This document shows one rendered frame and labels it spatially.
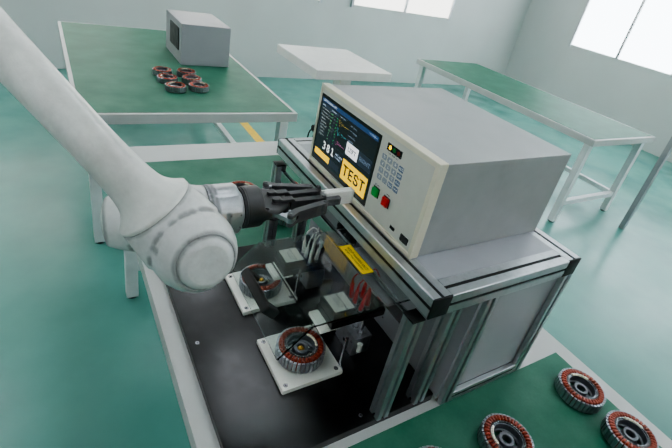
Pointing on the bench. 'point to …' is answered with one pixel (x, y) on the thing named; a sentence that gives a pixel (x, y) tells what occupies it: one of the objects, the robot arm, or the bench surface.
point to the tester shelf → (511, 253)
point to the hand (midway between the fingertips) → (336, 196)
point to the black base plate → (367, 371)
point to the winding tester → (445, 168)
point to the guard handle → (258, 293)
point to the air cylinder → (354, 337)
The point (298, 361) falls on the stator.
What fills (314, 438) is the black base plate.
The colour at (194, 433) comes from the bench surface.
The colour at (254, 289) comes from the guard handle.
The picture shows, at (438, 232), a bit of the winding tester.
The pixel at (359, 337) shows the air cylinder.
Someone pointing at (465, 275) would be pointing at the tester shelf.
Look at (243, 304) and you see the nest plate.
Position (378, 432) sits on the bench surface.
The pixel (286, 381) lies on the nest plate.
